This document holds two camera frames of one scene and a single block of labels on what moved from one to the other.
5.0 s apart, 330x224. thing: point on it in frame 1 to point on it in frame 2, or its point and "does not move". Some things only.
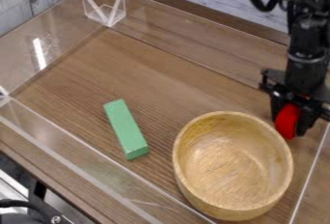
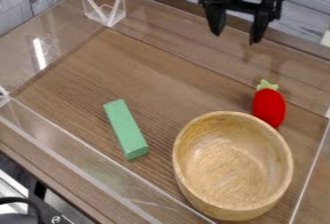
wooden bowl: (233, 165) does not move
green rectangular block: (127, 131) does not move
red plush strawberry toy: (286, 120) to (269, 103)
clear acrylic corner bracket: (105, 14) does not move
